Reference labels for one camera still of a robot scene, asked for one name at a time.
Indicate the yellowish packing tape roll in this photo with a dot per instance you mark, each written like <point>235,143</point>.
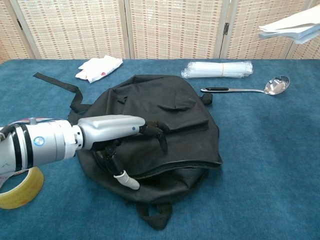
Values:
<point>27,195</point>

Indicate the blue felt table cover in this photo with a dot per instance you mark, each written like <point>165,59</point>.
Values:
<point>250,200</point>

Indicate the black fabric backpack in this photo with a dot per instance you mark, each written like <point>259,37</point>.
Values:
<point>180,130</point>

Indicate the white and yellow book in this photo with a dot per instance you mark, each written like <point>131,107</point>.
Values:
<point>295,30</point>

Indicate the bundle of clear wrapped straws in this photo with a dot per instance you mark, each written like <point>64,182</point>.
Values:
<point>215,70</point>

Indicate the woven folding screen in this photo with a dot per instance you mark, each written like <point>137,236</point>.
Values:
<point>75,30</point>

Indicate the white plastic pack red print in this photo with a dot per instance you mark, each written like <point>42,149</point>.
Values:
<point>97,68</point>

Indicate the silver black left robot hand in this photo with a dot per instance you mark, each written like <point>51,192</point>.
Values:
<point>107,130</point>

